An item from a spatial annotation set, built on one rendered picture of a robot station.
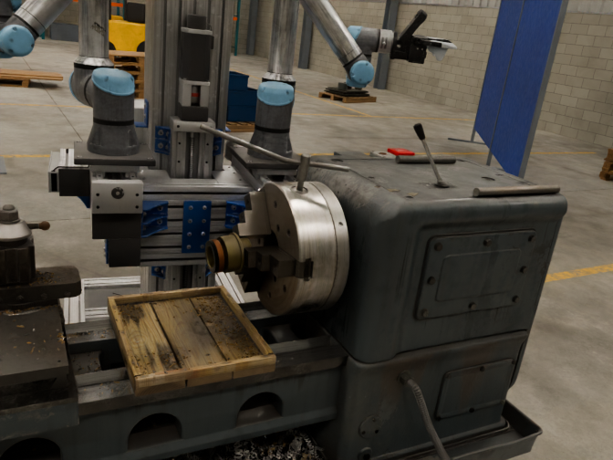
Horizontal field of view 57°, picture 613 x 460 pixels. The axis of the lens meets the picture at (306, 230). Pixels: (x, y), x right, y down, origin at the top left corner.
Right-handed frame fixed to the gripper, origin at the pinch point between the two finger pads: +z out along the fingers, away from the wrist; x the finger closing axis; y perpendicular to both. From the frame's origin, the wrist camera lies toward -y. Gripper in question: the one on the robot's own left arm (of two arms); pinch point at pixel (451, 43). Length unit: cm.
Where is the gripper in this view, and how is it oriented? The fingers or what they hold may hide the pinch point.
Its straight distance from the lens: 206.0
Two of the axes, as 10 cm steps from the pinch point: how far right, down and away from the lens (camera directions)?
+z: 9.9, 1.1, 0.3
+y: -1.1, 8.8, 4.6
